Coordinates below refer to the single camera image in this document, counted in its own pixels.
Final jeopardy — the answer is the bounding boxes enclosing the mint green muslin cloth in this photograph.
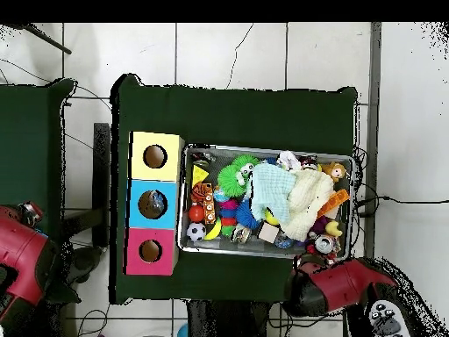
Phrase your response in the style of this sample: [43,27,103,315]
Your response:
[251,162,297,225]

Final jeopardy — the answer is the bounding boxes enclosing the red soda can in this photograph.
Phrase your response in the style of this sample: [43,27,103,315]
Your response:
[314,234,337,255]

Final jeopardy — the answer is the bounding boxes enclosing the wooden box with three holes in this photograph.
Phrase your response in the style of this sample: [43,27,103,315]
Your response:
[125,130,185,277]

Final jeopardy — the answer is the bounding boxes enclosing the shallow clear mesh bin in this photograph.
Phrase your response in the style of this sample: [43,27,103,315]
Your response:
[180,145,354,262]

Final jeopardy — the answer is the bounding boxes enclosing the large green spiky ball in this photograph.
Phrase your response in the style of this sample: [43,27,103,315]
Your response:
[217,165,251,199]

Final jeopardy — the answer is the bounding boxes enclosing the yellow cheese wedge toy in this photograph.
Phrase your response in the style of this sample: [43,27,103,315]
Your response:
[192,163,210,187]

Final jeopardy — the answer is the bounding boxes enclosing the small green spiky ball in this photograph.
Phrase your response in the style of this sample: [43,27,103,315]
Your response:
[236,154,260,173]

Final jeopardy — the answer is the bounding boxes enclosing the small red ball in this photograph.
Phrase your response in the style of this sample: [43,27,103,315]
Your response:
[188,204,206,224]

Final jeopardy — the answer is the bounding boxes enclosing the small soccer ball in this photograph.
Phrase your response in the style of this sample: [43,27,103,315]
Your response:
[187,222,208,243]

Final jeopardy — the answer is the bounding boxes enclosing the cream muslin cloth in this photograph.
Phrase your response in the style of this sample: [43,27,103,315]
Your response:
[280,168,335,241]

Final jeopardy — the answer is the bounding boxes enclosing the orange plastic toy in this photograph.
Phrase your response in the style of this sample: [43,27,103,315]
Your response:
[317,188,351,219]

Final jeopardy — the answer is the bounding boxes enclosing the small brown plush doll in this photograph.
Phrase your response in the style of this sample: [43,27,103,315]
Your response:
[321,161,349,183]

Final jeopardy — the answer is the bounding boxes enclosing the green cloth side table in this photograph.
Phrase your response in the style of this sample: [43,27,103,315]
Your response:
[0,78,77,303]

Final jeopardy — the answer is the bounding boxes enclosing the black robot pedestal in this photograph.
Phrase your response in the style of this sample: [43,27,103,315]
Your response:
[185,300,282,337]

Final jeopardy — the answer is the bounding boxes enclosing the black cable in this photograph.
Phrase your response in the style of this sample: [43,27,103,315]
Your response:
[353,195,449,213]

